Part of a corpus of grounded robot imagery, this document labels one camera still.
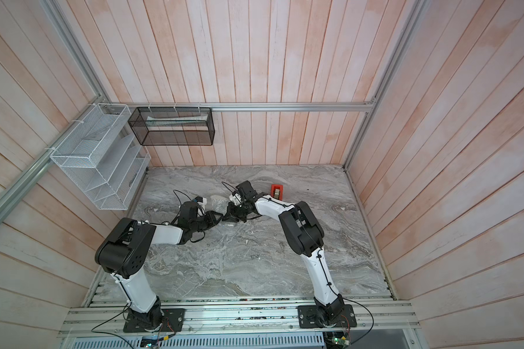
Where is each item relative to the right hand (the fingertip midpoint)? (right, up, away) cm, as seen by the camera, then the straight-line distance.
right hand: (221, 219), depth 95 cm
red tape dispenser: (+28, +12, +9) cm, 32 cm away
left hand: (0, 0, +2) cm, 2 cm away
